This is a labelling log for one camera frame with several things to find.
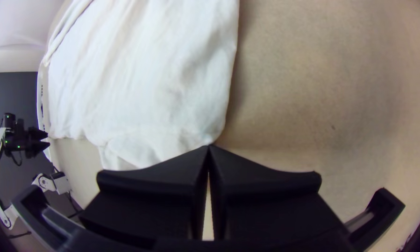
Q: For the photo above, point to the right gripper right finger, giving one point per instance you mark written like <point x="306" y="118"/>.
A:
<point x="266" y="203"/>

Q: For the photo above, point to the cream t-shirt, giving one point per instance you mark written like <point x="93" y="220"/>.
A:
<point x="136" y="80"/>

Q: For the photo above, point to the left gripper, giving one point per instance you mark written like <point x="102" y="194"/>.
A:
<point x="20" y="140"/>

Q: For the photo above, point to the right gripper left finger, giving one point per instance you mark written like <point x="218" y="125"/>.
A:
<point x="153" y="196"/>

